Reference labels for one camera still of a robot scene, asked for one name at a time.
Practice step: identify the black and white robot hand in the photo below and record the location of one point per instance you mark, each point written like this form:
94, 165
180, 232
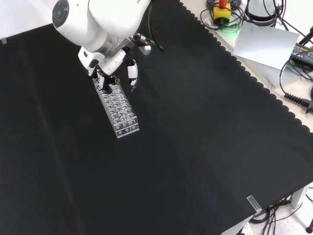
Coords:
111, 64

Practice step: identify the clear glass test tube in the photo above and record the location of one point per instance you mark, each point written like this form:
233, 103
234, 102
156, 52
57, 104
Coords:
118, 84

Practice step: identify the clear plastic test tube rack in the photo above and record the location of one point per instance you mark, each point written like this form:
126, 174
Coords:
122, 117

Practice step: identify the black bench cloth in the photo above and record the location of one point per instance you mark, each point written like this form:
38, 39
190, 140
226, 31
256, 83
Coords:
171, 122

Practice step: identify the clear cloth clip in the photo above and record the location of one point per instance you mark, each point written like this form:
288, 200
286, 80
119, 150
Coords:
253, 203
4, 40

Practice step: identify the yellow stop button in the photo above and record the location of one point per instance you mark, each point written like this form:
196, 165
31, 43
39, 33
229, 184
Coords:
221, 13

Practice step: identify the pale board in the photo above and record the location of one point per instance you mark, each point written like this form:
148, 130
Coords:
264, 44

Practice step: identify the black power adapter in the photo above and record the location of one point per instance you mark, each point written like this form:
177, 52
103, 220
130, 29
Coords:
303, 52

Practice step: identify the black tripod leg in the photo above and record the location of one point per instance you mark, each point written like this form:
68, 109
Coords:
305, 36

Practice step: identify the white bench leg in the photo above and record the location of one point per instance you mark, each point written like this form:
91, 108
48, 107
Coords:
299, 195

